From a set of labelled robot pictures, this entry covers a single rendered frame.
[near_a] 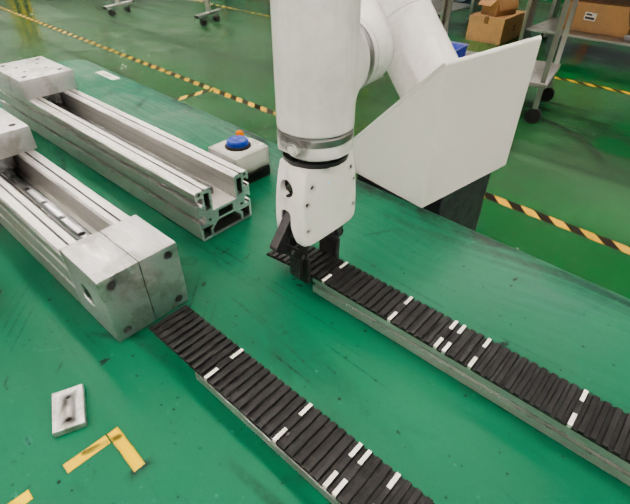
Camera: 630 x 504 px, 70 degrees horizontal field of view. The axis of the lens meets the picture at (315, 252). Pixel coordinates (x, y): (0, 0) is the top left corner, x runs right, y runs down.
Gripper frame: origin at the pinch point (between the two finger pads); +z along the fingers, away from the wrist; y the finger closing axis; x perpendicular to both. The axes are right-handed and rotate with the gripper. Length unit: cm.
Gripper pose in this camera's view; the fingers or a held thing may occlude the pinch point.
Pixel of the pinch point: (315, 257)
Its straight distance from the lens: 60.4
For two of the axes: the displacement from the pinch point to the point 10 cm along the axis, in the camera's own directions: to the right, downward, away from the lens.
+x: -7.4, -4.1, 5.3
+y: 6.7, -4.6, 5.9
